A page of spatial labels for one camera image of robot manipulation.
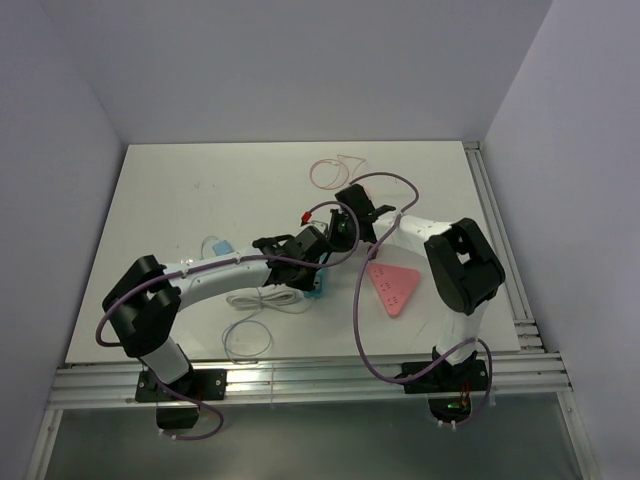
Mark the pink triangular power strip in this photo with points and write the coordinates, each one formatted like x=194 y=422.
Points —
x=394 y=286

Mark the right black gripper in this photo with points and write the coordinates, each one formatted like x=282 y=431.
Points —
x=337 y=216

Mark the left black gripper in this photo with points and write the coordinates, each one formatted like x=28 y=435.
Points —
x=305 y=284

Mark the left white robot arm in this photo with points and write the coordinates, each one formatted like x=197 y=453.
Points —
x=144 y=304

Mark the light blue USB charger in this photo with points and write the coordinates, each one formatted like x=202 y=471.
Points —
x=221 y=248

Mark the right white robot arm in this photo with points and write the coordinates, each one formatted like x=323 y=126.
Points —
x=467 y=273

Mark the teal power strip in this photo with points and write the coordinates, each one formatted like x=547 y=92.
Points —
x=317 y=286

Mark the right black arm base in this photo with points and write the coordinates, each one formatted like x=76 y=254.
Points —
x=456 y=394

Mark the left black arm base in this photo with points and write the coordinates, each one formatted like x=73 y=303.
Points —
x=180 y=405

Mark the aluminium rail frame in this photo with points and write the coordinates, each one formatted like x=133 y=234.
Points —
x=530 y=371

